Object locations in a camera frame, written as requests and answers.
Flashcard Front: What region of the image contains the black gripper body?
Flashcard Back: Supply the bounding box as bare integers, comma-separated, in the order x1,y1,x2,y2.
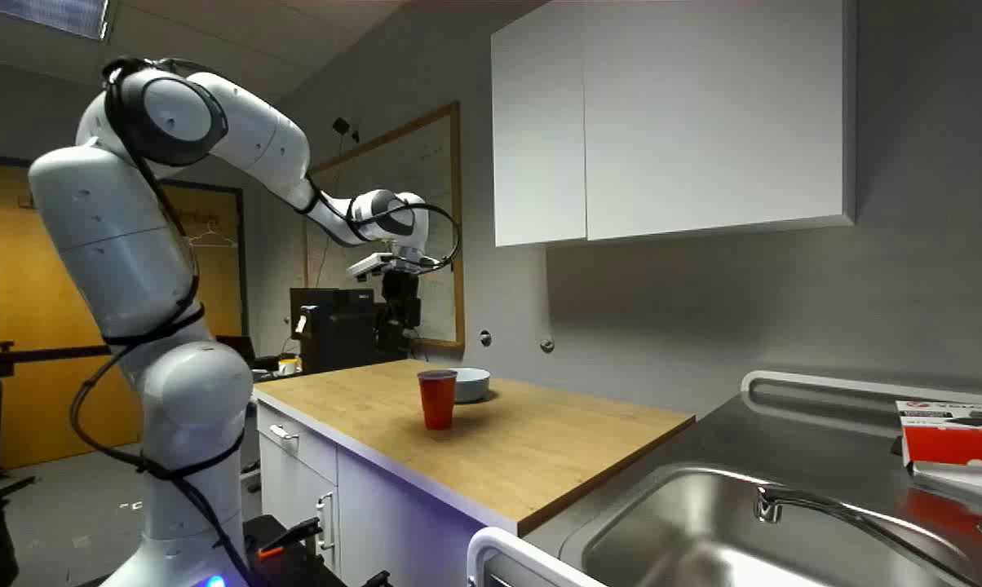
380,265,425,329

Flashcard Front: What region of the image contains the orange plastic cup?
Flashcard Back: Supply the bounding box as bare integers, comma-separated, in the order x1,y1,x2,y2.
415,370,461,433

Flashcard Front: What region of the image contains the black coffee machine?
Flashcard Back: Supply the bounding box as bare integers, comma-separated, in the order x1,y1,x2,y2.
286,284,412,374

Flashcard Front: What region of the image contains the white base cabinet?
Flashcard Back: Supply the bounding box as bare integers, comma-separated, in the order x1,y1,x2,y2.
255,397,490,587

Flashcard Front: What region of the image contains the yellow door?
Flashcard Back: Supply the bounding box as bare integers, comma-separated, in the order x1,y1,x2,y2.
0,157,147,473
161,183,249,341

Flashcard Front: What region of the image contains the stainless steel sink unit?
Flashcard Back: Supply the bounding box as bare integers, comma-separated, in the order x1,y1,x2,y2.
522,391,982,587

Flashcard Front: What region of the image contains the ceiling light panel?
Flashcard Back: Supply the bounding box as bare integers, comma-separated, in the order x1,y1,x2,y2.
0,0,113,41

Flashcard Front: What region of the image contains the red and white box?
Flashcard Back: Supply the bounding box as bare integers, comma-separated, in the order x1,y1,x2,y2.
893,397,982,476

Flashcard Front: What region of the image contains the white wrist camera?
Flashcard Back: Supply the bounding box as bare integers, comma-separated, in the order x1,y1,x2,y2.
345,248,401,279

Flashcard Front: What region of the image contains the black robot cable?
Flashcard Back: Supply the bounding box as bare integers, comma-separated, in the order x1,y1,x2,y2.
68,56,262,587

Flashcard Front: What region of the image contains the white tubular rail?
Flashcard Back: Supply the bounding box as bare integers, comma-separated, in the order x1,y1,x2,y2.
462,524,609,587

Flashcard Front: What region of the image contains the white wall cabinet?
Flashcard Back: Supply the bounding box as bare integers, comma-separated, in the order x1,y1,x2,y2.
490,0,859,251

